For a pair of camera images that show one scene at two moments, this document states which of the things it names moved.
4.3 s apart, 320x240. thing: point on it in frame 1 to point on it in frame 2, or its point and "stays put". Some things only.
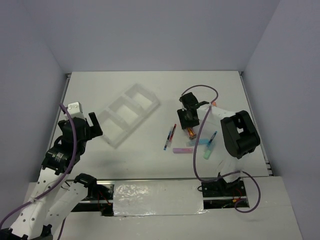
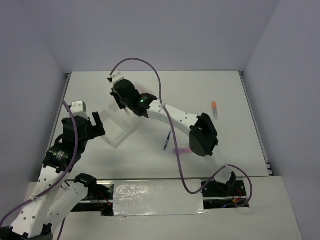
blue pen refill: [167, 141] stays put
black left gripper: [94, 131] stays put
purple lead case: [182, 150] stays put
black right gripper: [184, 123] to [116, 94]
